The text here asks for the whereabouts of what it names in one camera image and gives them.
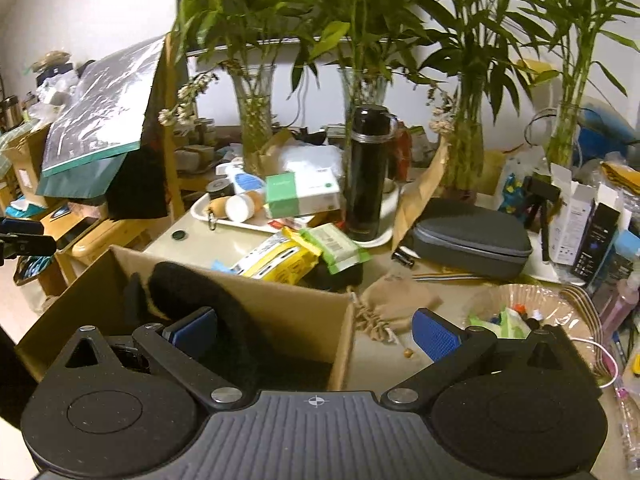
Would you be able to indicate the slim glass vase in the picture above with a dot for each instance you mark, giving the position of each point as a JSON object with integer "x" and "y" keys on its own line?
{"x": 562, "y": 135}
{"x": 462, "y": 140}

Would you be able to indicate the green wet wipes packet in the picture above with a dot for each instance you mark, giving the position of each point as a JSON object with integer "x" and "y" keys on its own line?
{"x": 334, "y": 246}

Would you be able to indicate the black carton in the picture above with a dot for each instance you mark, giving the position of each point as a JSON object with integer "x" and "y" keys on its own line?
{"x": 597, "y": 240}

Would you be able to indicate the pink bottle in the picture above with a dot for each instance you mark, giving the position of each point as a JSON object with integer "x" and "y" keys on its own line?
{"x": 620, "y": 310}

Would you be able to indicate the open cardboard carton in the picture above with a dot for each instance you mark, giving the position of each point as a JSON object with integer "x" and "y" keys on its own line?
{"x": 25, "y": 160}

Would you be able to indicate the grey zip case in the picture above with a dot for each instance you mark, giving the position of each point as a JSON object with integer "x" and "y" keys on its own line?
{"x": 470, "y": 240}

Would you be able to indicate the white plastic bag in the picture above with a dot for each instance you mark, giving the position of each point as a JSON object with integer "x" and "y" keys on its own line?
{"x": 310, "y": 160}

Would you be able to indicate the black thermos bottle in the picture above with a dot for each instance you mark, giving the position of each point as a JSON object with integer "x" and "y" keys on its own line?
{"x": 367, "y": 185}

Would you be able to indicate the tan bottle with carabiner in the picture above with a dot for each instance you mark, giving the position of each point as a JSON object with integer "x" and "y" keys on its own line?
{"x": 217, "y": 207}

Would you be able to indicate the brown cardboard box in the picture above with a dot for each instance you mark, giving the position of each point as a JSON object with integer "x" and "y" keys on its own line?
{"x": 285, "y": 302}

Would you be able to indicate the clear green-edged zip bag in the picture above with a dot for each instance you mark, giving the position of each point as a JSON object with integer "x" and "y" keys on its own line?
{"x": 100, "y": 110}

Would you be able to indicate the tan jar with white lid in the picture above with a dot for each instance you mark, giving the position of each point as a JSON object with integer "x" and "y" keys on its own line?
{"x": 240, "y": 207}

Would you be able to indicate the bag of colourful pieces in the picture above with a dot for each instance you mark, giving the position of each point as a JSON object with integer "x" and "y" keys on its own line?
{"x": 515, "y": 190}

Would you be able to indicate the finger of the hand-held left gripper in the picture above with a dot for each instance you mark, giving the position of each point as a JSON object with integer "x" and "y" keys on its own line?
{"x": 22, "y": 226}
{"x": 30, "y": 246}

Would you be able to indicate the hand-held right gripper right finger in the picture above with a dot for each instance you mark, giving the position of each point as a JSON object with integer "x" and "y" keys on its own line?
{"x": 435, "y": 340}

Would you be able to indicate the yellow white snack packet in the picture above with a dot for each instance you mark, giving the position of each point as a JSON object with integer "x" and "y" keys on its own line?
{"x": 287, "y": 270}

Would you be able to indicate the long brown paper wrap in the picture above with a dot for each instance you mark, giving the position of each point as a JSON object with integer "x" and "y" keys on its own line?
{"x": 417, "y": 200}

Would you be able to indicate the black round tin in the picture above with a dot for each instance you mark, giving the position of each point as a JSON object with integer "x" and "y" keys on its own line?
{"x": 220, "y": 189}

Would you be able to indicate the clear plastic bottle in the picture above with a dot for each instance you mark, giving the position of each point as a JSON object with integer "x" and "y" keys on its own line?
{"x": 627, "y": 420}

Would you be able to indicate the dried white flower sprig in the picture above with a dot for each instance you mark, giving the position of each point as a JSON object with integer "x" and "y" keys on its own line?
{"x": 441, "y": 115}
{"x": 187, "y": 95}

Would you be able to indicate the white carton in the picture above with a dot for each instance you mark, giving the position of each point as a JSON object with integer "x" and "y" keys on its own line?
{"x": 570, "y": 210}

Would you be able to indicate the red orange box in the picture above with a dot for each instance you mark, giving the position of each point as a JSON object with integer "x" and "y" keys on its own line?
{"x": 404, "y": 152}

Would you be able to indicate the black round desk cap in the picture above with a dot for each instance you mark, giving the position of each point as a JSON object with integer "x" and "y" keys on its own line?
{"x": 178, "y": 235}

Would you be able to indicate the crumpled green wrapper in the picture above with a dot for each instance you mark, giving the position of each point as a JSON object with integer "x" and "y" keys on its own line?
{"x": 505, "y": 322}

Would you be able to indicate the white plastic tray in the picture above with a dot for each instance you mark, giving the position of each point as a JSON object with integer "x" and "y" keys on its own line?
{"x": 200, "y": 210}

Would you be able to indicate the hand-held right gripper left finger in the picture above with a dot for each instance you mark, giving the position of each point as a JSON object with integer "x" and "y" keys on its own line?
{"x": 195, "y": 334}

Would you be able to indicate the lucky bamboo plant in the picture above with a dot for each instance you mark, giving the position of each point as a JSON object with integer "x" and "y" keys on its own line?
{"x": 225, "y": 10}
{"x": 580, "y": 15}
{"x": 480, "y": 25}
{"x": 360, "y": 15}

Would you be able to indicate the small black tripod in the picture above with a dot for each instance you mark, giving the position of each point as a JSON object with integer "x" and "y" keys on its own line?
{"x": 542, "y": 195}

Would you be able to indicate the blue white tube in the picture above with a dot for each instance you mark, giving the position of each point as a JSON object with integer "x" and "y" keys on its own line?
{"x": 245, "y": 179}

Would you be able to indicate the small brown paper bag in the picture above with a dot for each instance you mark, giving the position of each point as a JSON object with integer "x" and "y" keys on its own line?
{"x": 272, "y": 152}

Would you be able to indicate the green white tissue box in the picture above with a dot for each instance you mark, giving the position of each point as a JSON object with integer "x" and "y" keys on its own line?
{"x": 305, "y": 195}

